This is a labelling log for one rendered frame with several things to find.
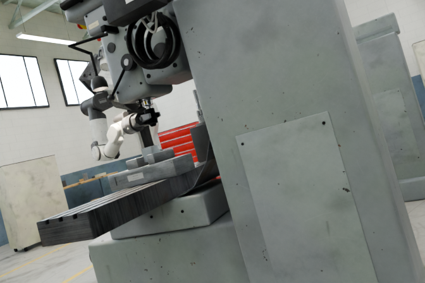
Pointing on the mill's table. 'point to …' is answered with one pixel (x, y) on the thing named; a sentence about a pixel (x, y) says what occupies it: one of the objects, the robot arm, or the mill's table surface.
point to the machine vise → (153, 170)
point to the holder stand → (200, 140)
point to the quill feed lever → (126, 62)
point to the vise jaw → (136, 163)
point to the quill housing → (113, 47)
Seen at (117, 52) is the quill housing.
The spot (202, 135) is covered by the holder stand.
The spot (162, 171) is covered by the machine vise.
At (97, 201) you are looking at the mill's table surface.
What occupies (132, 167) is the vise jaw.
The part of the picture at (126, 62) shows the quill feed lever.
